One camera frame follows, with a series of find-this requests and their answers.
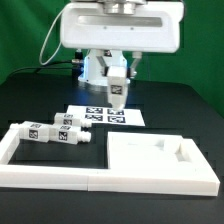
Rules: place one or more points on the paper sheet with tags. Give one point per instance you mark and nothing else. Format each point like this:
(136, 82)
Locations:
(106, 115)

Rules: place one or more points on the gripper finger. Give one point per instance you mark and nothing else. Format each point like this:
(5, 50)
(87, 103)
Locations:
(103, 65)
(137, 56)

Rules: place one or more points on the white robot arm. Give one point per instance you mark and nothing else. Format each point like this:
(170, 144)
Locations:
(125, 7)

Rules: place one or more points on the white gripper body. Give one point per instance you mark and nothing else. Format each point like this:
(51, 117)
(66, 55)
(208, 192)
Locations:
(154, 27)

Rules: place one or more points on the white U-shaped fence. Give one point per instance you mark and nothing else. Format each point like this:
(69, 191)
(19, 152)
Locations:
(196, 179)

